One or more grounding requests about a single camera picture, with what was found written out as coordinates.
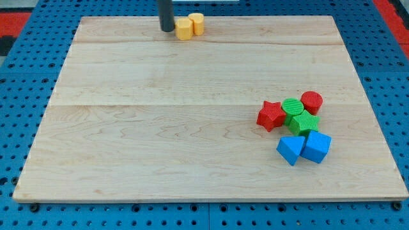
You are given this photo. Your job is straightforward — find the yellow hexagon block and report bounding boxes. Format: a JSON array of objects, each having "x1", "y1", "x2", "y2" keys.
[{"x1": 174, "y1": 17, "x2": 194, "y2": 40}]

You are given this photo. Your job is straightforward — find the red star block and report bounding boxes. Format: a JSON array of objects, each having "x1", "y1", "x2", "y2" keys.
[{"x1": 256, "y1": 101, "x2": 286, "y2": 132}]

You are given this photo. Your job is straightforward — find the wooden board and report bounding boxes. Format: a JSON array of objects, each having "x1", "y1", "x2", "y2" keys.
[{"x1": 13, "y1": 16, "x2": 408, "y2": 203}]

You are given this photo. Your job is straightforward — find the green cylinder block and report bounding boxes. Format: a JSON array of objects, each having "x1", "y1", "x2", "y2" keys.
[{"x1": 281, "y1": 98, "x2": 304, "y2": 126}]

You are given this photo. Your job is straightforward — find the blue triangle block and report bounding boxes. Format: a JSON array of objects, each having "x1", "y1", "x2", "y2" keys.
[{"x1": 276, "y1": 136, "x2": 305, "y2": 166}]

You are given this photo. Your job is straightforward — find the yellow cylinder block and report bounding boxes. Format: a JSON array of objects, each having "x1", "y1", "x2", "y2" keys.
[{"x1": 188, "y1": 13, "x2": 205, "y2": 36}]

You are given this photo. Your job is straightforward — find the green star block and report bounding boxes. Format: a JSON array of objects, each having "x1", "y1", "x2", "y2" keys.
[{"x1": 288, "y1": 110, "x2": 320, "y2": 137}]

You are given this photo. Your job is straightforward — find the red cylinder block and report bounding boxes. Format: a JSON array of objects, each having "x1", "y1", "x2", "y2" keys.
[{"x1": 300, "y1": 91, "x2": 323, "y2": 115}]

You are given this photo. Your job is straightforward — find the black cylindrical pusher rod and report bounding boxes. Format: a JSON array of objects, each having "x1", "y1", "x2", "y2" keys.
[{"x1": 157, "y1": 0, "x2": 174, "y2": 33}]

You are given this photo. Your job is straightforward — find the blue cube block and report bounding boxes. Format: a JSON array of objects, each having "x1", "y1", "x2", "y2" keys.
[{"x1": 301, "y1": 131, "x2": 332, "y2": 164}]

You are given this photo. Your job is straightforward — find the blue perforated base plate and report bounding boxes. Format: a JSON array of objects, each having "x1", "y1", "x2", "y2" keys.
[{"x1": 1, "y1": 1, "x2": 408, "y2": 229}]

